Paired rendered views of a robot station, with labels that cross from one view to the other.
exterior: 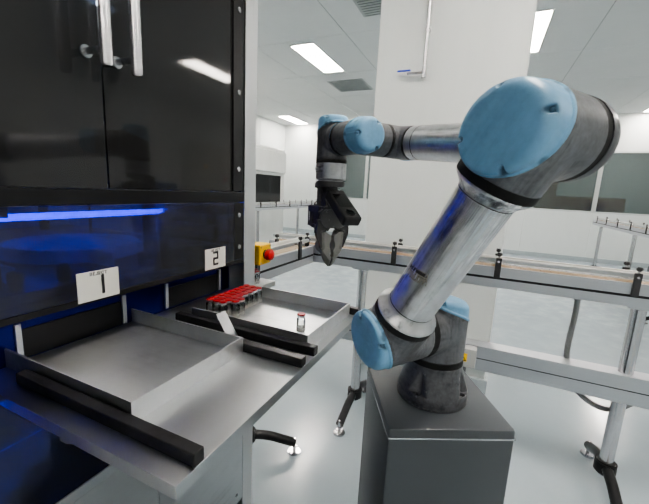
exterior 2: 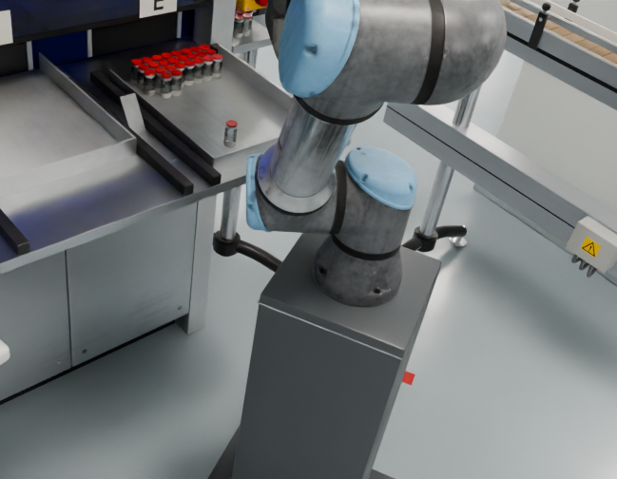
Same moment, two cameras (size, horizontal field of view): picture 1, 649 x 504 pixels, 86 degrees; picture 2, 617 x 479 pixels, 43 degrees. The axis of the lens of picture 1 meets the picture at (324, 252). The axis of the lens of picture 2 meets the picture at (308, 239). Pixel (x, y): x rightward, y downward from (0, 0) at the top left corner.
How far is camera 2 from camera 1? 0.70 m
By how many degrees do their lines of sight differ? 32
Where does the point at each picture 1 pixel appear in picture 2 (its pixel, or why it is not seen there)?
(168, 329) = (71, 95)
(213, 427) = (53, 228)
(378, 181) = not seen: outside the picture
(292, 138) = not seen: outside the picture
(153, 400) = (11, 184)
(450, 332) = (362, 216)
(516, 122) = (296, 45)
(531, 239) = not seen: outside the picture
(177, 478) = (3, 258)
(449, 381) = (357, 270)
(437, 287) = (293, 166)
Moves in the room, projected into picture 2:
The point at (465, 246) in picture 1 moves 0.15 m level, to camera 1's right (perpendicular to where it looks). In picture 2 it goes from (302, 137) to (418, 181)
